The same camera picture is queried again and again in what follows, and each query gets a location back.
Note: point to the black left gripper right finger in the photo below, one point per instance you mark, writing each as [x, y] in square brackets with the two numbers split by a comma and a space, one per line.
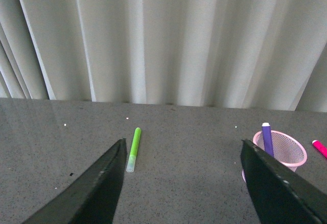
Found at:
[278, 194]

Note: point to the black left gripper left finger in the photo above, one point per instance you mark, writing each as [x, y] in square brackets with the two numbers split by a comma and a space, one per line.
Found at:
[93, 196]

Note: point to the pink marker pen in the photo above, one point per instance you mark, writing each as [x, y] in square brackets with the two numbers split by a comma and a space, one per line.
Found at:
[320, 147]

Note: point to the purple marker pen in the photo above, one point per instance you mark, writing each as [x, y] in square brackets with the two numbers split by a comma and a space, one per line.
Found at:
[267, 138]

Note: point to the pink mesh cup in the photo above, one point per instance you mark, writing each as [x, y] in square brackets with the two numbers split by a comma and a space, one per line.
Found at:
[288, 151]

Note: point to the green marker pen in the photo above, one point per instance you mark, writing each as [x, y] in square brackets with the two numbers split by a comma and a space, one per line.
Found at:
[134, 149]

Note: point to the white pleated curtain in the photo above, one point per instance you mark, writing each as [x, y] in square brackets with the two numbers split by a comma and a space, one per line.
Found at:
[268, 54]

